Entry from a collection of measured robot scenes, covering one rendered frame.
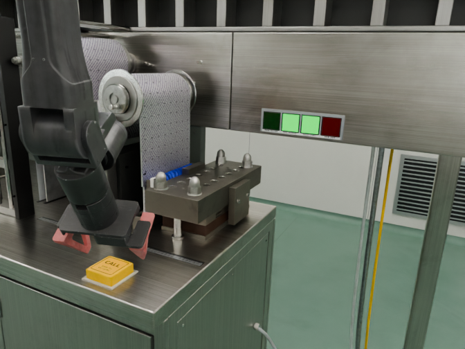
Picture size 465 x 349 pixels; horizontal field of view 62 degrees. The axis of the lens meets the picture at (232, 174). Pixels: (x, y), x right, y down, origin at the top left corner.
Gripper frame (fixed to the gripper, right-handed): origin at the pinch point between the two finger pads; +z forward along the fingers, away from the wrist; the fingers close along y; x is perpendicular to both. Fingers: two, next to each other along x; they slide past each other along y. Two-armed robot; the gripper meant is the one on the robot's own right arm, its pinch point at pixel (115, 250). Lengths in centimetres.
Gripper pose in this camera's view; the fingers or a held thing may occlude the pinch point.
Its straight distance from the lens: 68.1
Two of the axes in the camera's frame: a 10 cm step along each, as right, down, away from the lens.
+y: -9.9, -0.7, 1.3
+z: 0.4, 7.0, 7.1
